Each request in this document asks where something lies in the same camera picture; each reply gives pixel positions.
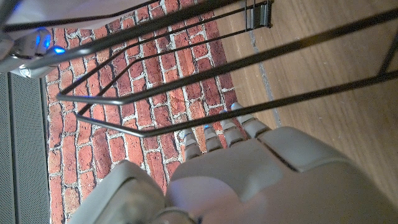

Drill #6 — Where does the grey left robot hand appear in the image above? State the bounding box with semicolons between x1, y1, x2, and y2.
67;102;398;224

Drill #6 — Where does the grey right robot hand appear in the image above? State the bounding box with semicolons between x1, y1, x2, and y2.
0;26;66;78

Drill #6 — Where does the white file sheet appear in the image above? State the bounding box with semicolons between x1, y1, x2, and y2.
6;0;156;30

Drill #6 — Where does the brick print backdrop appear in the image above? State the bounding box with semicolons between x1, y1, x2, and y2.
45;0;249;224

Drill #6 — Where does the black wire file holder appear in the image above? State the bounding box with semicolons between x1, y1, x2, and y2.
0;0;398;138

